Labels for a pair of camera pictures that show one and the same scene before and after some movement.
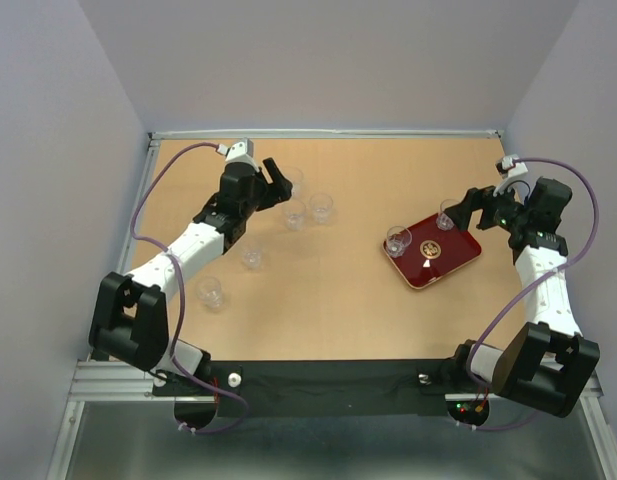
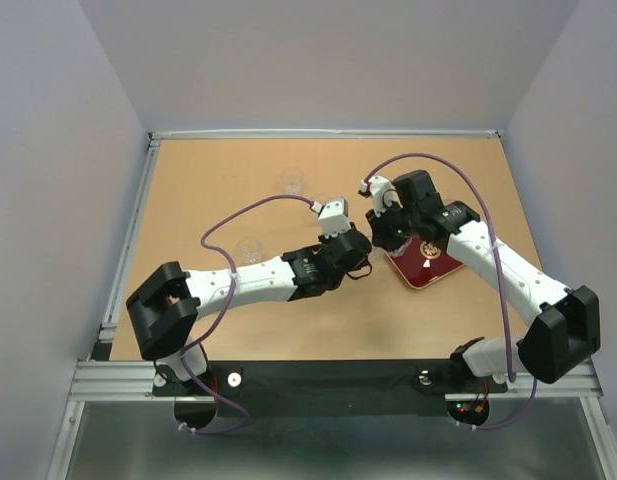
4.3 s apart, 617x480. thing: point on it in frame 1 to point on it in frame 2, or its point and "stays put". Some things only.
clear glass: (321, 205) stays put
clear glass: (295, 175) stays put
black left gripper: (277, 191) to (325, 241)
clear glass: (294, 211) to (378, 256)
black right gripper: (474, 199) to (381, 236)
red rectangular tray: (434, 253) stays put
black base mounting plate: (371, 388) stays put
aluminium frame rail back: (331, 134) stays put
